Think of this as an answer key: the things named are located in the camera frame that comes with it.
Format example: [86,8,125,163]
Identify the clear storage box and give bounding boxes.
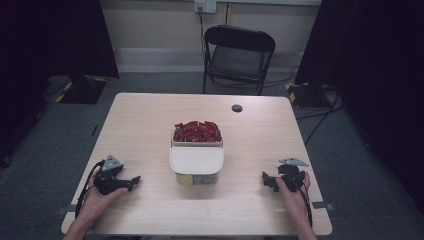
[168,127,225,186]

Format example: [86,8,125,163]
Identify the white wall socket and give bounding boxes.
[194,0,218,15]

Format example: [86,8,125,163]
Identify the black stand base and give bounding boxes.
[55,75,109,105]
[285,81,332,109]

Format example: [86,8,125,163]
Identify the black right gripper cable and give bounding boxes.
[293,179,314,228]

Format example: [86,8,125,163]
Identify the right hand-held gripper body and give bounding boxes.
[276,157,310,194]

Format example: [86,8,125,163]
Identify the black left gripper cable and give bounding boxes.
[74,159,106,220]

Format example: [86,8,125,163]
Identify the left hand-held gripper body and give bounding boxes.
[93,154,125,196]

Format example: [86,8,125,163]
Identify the black folding chair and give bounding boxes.
[201,24,277,97]

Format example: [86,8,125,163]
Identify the dark curtain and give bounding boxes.
[0,0,120,169]
[294,0,424,214]

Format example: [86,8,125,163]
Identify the pile of red packets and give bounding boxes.
[172,120,223,144]

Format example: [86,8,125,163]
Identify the grey packets in box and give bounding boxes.
[193,173,220,185]

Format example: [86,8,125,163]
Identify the black floor cables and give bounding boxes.
[295,89,348,147]

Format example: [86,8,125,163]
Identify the yellow packets in box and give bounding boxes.
[175,173,195,186]

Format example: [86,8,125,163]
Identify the person's right hand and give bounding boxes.
[275,171,312,214]

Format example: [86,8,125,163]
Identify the white box lid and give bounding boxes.
[168,145,225,176]

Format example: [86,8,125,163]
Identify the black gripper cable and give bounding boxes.
[293,179,314,228]
[74,159,106,220]

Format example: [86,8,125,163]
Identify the grey tape strip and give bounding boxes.
[55,203,79,215]
[311,200,336,211]

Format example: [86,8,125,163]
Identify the person's left hand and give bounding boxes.
[78,170,130,222]

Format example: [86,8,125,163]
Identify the black power cable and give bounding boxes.
[198,5,207,63]

